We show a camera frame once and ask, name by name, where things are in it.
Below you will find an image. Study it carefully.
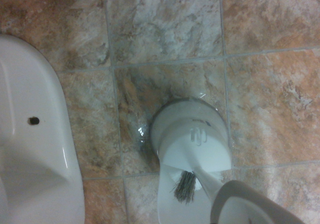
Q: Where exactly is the white grey toilet brush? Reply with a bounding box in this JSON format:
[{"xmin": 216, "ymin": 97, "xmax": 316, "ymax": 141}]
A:
[{"xmin": 169, "ymin": 165, "xmax": 308, "ymax": 224}]

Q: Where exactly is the white toilet brush holder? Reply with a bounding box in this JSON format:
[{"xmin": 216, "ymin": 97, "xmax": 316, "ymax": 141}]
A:
[{"xmin": 149, "ymin": 97, "xmax": 232, "ymax": 224}]

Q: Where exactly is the white toilet bowl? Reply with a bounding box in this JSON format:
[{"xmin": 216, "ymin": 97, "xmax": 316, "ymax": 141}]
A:
[{"xmin": 0, "ymin": 34, "xmax": 86, "ymax": 224}]

